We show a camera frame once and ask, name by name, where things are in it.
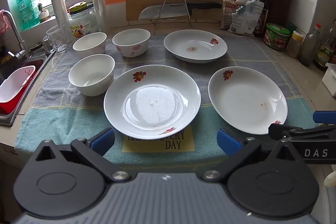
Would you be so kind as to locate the person's right hand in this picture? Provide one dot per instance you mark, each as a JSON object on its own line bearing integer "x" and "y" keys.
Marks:
{"x": 330, "y": 180}

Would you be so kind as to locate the white food packet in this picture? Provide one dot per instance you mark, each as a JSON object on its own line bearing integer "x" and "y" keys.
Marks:
{"x": 244, "y": 19}

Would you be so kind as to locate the glass jar with black lid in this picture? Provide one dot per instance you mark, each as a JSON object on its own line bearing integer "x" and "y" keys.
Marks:
{"x": 81, "y": 24}

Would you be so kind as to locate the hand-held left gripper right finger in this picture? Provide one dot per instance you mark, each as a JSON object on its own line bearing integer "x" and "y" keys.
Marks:
{"x": 227, "y": 144}

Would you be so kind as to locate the pink rag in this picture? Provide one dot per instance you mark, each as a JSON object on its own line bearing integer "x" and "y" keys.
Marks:
{"x": 3, "y": 22}

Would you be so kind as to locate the white container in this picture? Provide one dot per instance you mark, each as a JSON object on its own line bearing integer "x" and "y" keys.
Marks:
{"x": 329, "y": 82}

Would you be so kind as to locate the red printed food packet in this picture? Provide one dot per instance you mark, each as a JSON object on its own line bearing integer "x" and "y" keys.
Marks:
{"x": 227, "y": 16}

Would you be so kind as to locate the red plastic basin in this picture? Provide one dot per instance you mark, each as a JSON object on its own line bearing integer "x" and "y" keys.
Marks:
{"x": 8, "y": 108}

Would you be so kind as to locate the dark soy sauce bottle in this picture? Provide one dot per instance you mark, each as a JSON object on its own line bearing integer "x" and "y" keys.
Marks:
{"x": 262, "y": 16}

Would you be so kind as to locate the white plastic basin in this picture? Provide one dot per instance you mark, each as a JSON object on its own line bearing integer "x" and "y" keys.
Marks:
{"x": 13, "y": 87}

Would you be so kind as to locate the white plate dark stain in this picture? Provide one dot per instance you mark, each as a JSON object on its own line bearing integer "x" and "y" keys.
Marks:
{"x": 194, "y": 43}

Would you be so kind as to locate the clear bottle brown cap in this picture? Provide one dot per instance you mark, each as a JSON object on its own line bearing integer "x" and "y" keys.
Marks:
{"x": 325, "y": 53}

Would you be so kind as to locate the checked blue grey towel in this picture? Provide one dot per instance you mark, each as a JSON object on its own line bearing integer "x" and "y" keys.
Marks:
{"x": 78, "y": 113}

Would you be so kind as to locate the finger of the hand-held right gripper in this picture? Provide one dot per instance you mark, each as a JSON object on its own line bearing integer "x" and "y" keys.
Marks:
{"x": 288, "y": 131}
{"x": 325, "y": 117}

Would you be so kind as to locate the green lidded sauce jar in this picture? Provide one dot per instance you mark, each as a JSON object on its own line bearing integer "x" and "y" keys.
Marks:
{"x": 277, "y": 40}

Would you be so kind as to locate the clear glass mug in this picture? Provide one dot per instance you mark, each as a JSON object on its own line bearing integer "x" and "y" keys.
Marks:
{"x": 56, "y": 40}

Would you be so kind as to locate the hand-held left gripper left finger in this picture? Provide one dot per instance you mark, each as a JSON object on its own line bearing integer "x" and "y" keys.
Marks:
{"x": 103, "y": 140}

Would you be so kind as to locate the plain white bowl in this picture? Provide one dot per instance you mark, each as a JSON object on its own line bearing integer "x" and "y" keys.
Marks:
{"x": 92, "y": 82}

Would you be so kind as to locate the small green capped bottle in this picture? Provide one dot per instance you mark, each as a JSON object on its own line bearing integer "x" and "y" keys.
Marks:
{"x": 291, "y": 27}

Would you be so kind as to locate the metal faucet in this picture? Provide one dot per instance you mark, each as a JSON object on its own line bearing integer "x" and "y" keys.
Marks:
{"x": 15, "y": 32}

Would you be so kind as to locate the dark red knife block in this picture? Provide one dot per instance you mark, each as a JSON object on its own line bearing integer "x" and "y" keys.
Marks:
{"x": 279, "y": 8}

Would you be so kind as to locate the steel sink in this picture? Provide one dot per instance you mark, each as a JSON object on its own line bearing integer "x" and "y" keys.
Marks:
{"x": 23, "y": 64}

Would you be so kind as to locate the white bowl pink flowers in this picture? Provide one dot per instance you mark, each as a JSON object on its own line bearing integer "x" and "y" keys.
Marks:
{"x": 131, "y": 48}

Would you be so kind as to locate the yellow lidded spice jar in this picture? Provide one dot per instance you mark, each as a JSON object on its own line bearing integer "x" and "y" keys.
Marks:
{"x": 294, "y": 47}

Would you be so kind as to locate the white plate two flower prints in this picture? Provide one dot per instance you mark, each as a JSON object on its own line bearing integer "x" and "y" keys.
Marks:
{"x": 152, "y": 106}

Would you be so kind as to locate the green dish soap bottle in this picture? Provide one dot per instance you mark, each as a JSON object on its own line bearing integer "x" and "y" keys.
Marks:
{"x": 26, "y": 6}

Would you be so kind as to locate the thin plastic bag roll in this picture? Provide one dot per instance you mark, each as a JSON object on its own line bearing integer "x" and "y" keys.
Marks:
{"x": 59, "y": 8}

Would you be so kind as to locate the clear bottle red cap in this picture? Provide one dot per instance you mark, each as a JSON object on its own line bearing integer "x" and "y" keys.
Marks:
{"x": 309, "y": 48}

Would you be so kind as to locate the white bowl faint grey pattern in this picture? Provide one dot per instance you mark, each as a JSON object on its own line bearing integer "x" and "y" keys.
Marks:
{"x": 89, "y": 47}

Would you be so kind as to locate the small potted plant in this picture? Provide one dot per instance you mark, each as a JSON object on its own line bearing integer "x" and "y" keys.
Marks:
{"x": 43, "y": 14}

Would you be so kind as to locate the white plate small brown stain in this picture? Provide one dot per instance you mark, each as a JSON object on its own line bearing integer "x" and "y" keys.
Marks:
{"x": 246, "y": 100}

